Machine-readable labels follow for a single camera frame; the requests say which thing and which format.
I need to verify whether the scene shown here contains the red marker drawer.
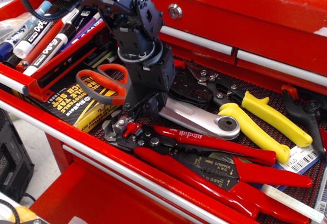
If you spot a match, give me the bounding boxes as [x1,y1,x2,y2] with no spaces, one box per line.
[1,0,106,101]

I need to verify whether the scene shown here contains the clear plastic bag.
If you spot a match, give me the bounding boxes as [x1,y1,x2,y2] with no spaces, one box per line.
[1,12,32,43]

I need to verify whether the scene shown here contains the silver chest lock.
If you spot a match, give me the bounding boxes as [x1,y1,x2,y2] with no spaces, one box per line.
[168,4,183,19]

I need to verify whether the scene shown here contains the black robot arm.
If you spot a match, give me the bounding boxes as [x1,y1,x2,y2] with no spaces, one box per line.
[47,0,176,120]

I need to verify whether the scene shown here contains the orange grey handled scissors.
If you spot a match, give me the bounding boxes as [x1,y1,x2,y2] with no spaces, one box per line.
[76,63,131,106]

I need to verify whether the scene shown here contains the purple marker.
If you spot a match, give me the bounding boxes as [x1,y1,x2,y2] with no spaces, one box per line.
[60,12,100,52]

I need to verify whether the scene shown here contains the red handled crimping tool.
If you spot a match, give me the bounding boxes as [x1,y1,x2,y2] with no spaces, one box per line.
[169,60,213,106]

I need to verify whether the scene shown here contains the light blue cap marker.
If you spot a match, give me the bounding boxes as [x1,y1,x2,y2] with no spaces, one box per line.
[4,1,52,48]

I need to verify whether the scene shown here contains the white Expo marker black cap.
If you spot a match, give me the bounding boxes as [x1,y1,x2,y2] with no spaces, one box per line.
[23,23,76,77]

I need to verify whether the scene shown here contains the black yellow tap wrench box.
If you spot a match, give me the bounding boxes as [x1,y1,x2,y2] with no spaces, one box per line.
[12,62,118,133]

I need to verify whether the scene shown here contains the red barrel marker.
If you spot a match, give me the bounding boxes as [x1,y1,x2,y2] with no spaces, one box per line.
[15,8,78,72]

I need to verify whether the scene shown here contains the yellow handled tin snips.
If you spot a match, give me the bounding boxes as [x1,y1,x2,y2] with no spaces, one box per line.
[186,63,313,164]

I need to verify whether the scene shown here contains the black electronics box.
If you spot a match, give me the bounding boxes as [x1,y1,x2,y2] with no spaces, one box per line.
[1,109,34,202]

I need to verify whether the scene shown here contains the black red drawer liner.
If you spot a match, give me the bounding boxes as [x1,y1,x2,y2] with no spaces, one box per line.
[51,0,327,223]

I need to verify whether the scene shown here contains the black braided cable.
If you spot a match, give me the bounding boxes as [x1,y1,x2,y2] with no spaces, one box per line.
[12,0,85,22]

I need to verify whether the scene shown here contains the white barcode label card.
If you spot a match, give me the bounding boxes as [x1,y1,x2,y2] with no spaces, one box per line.
[273,145,320,175]

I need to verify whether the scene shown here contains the black pen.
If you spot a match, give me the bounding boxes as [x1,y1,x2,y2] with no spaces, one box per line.
[38,40,97,88]

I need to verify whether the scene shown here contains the dark blue marker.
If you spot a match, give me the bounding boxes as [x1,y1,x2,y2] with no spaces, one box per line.
[0,42,14,62]

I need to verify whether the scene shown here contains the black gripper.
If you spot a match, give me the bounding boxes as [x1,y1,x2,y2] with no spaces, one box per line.
[122,44,176,119]

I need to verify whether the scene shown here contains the yellow sponge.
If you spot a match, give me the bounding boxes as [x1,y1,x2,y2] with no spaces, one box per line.
[15,206,37,223]

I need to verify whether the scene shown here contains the clear plastic tube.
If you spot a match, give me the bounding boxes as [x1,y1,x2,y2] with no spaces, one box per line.
[261,184,326,223]

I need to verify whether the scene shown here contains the red flat wire stripper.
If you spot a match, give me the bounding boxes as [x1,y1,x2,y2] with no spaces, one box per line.
[168,148,312,223]

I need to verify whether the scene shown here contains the red automatic wire stripper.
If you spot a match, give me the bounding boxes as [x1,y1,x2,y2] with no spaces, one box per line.
[102,111,276,219]

